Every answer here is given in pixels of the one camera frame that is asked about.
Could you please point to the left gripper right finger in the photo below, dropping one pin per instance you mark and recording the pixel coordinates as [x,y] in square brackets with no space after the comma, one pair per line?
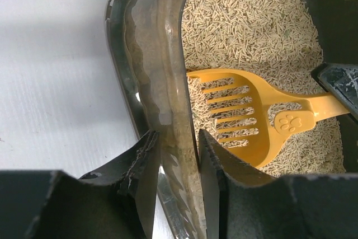
[241,201]

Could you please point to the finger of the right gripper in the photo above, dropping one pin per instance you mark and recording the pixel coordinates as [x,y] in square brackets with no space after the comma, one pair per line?
[341,81]

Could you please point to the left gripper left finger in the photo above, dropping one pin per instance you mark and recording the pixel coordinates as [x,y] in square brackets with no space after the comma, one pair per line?
[116,200]

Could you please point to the yellow plastic litter scoop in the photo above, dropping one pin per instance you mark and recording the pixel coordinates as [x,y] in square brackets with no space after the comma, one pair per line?
[278,114]

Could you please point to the dark grey litter box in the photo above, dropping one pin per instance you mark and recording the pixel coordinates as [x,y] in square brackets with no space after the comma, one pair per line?
[146,47]

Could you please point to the cat litter granules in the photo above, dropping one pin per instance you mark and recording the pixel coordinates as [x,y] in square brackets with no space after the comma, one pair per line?
[274,39]

